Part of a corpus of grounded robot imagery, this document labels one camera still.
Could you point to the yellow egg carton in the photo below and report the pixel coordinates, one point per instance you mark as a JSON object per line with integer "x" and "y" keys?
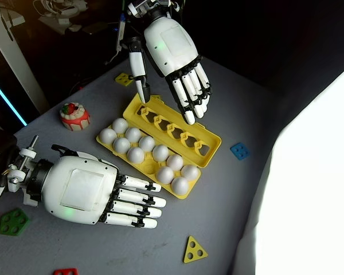
{"x": 145, "y": 166}

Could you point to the white toy egg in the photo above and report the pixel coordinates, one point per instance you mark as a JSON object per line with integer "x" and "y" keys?
{"x": 146, "y": 143}
{"x": 160, "y": 152}
{"x": 107, "y": 135}
{"x": 175, "y": 162}
{"x": 135, "y": 155}
{"x": 120, "y": 125}
{"x": 180, "y": 185}
{"x": 164, "y": 175}
{"x": 189, "y": 172}
{"x": 121, "y": 145}
{"x": 133, "y": 134}

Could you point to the grey table cloth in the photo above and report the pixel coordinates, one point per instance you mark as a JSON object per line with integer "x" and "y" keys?
{"x": 74, "y": 249}

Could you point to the toy strawberry cake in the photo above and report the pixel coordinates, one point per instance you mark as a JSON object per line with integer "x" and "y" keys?
{"x": 74, "y": 118}

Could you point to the green pentagon block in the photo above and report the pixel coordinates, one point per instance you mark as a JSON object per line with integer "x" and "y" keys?
{"x": 14, "y": 223}

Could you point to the red block with holes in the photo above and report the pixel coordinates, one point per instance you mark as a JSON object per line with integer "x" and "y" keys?
{"x": 65, "y": 272}

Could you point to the cyan light strip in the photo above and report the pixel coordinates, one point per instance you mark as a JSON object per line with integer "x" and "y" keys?
{"x": 8, "y": 101}

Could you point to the yellow block with holes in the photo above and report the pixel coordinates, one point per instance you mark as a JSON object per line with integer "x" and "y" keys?
{"x": 124, "y": 79}

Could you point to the yellow triangle block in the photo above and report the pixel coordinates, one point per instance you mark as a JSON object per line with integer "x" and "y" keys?
{"x": 193, "y": 256}

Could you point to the blue block with holes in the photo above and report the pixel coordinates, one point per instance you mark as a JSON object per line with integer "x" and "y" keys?
{"x": 240, "y": 151}

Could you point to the white headset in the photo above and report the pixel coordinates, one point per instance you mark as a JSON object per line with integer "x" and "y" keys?
{"x": 63, "y": 7}

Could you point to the white backdrop sheet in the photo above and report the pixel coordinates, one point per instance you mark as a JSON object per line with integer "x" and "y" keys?
{"x": 318, "y": 186}

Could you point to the white post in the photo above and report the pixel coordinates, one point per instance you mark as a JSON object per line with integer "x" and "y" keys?
{"x": 17, "y": 57}

